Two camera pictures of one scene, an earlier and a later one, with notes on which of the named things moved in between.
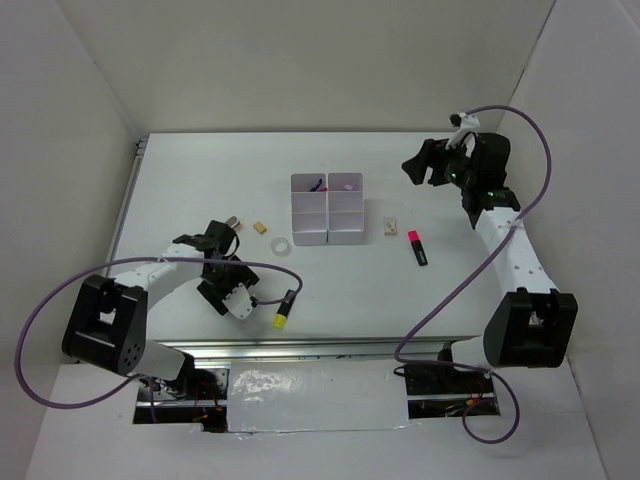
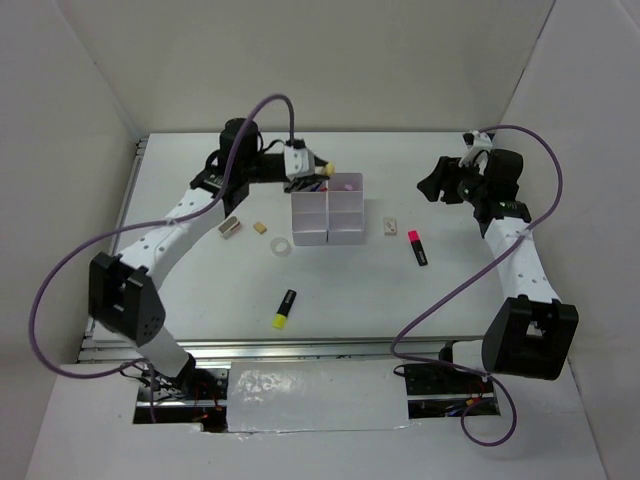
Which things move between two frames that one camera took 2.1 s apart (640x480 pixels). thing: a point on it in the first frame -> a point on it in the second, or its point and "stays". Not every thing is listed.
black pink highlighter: (416, 243) stays
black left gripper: (242, 274) -> (299, 181)
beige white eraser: (390, 226) stays
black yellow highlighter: (281, 316) stays
